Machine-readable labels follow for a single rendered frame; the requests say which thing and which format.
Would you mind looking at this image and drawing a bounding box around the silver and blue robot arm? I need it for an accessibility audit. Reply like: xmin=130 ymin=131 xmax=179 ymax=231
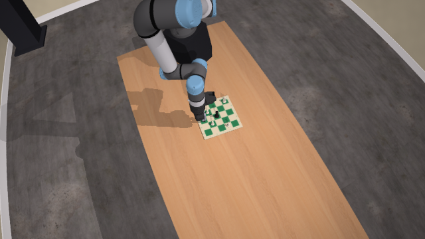
xmin=133 ymin=0 xmax=216 ymax=102

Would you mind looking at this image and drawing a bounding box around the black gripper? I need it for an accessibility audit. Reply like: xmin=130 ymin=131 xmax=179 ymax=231
xmin=187 ymin=92 xmax=216 ymax=121

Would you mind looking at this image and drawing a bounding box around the green and white chessboard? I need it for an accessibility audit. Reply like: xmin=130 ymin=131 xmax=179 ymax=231
xmin=198 ymin=95 xmax=243 ymax=140

